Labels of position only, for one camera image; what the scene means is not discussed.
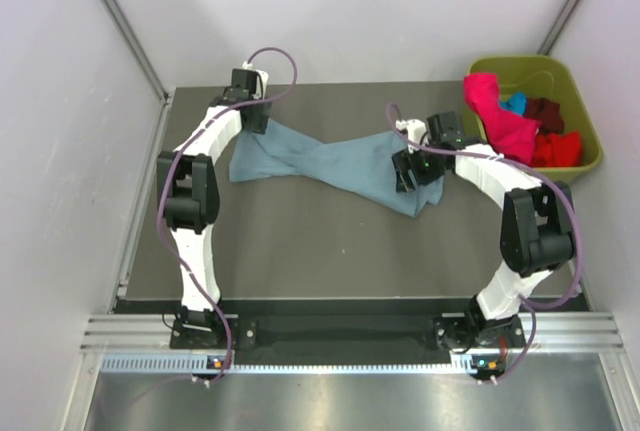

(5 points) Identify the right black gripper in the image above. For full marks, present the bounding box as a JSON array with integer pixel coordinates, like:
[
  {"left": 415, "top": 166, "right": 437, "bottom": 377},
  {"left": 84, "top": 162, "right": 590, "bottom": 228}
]
[{"left": 392, "top": 140, "right": 446, "bottom": 195}]

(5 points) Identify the light blue t shirt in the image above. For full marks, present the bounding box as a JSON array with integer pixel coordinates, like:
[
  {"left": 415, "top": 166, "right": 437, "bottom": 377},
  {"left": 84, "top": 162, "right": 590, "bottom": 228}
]
[{"left": 229, "top": 120, "right": 444, "bottom": 218}]

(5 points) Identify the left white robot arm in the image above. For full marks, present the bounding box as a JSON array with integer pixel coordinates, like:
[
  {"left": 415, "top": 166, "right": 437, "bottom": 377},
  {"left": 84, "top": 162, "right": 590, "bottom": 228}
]
[{"left": 156, "top": 63, "right": 270, "bottom": 350}]

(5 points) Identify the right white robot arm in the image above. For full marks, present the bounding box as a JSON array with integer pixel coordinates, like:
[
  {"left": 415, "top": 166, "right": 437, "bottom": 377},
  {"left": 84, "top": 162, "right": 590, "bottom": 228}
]
[{"left": 389, "top": 112, "right": 576, "bottom": 353}]

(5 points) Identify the pink t shirt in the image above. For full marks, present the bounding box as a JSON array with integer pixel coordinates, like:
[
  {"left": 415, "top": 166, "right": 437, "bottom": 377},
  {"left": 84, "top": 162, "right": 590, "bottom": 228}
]
[{"left": 463, "top": 73, "right": 541, "bottom": 165}]

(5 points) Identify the cyan t shirt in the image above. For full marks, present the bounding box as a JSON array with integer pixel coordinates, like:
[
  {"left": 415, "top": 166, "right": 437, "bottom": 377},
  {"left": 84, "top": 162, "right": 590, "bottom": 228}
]
[{"left": 499, "top": 92, "right": 528, "bottom": 117}]

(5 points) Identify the red t shirt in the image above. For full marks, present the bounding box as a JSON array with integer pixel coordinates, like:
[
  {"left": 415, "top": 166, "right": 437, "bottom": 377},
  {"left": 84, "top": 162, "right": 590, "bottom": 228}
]
[{"left": 531, "top": 132, "right": 583, "bottom": 168}]

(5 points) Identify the dark maroon t shirt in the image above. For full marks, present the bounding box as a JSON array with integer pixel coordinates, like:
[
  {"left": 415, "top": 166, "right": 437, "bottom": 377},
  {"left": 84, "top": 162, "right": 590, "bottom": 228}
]
[{"left": 524, "top": 98, "right": 565, "bottom": 135}]

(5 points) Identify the olive green plastic bin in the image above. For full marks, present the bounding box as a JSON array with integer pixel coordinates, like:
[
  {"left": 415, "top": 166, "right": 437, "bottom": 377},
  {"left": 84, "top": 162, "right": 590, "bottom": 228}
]
[{"left": 462, "top": 54, "right": 605, "bottom": 185}]

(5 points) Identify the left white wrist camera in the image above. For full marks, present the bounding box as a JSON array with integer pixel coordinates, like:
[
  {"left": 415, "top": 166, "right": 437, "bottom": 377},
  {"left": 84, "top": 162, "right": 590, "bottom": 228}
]
[{"left": 241, "top": 61, "right": 269, "bottom": 99}]

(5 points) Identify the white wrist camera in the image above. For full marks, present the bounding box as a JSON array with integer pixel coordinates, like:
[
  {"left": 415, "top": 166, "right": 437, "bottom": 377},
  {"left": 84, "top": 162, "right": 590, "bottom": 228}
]
[
  {"left": 241, "top": 61, "right": 269, "bottom": 99},
  {"left": 395, "top": 119, "right": 429, "bottom": 146}
]

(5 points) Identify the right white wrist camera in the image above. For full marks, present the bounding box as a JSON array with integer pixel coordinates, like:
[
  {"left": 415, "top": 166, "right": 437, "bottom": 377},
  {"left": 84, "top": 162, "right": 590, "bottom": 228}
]
[{"left": 395, "top": 119, "right": 429, "bottom": 146}]

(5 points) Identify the left aluminium corner post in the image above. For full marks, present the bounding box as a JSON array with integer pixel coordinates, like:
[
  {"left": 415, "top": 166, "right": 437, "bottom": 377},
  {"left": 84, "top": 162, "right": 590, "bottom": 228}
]
[{"left": 100, "top": 0, "right": 169, "bottom": 103}]

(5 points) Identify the aluminium corner post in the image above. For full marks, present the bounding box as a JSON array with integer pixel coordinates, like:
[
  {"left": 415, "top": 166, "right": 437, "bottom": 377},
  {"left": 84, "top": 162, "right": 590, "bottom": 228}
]
[
  {"left": 100, "top": 0, "right": 169, "bottom": 103},
  {"left": 537, "top": 0, "right": 614, "bottom": 57}
]

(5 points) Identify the aluminium front rail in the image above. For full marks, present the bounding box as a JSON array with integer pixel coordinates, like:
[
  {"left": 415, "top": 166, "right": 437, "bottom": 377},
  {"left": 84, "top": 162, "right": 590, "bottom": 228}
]
[{"left": 81, "top": 312, "right": 624, "bottom": 353}]

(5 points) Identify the white slotted cable duct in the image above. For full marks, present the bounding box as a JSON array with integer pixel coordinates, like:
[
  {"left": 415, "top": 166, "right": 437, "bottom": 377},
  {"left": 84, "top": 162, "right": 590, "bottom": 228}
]
[{"left": 99, "top": 354, "right": 506, "bottom": 376}]

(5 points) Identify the right aluminium corner post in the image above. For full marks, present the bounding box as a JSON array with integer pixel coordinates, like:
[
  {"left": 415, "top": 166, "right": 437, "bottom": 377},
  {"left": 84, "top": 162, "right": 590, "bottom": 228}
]
[{"left": 537, "top": 0, "right": 614, "bottom": 57}]

